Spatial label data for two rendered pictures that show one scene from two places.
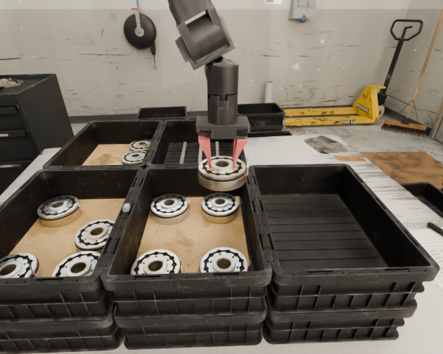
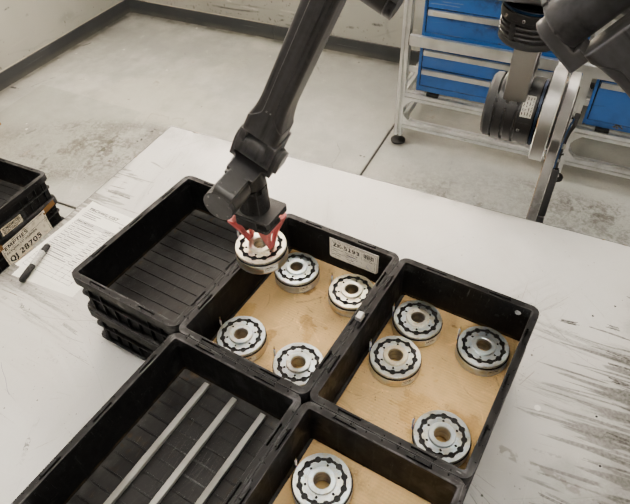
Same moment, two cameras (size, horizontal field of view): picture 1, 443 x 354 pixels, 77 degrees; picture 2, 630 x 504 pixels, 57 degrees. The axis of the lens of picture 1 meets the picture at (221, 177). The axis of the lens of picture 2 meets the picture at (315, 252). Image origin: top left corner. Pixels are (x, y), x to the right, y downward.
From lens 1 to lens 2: 135 cm
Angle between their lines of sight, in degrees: 98
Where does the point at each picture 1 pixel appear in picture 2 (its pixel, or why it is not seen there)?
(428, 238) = (49, 274)
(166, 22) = not seen: outside the picture
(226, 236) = (264, 309)
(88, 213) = (401, 425)
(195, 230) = (287, 331)
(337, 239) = (175, 260)
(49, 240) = (452, 397)
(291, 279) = not seen: hidden behind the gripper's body
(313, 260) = (218, 255)
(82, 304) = (416, 289)
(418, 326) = not seen: hidden behind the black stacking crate
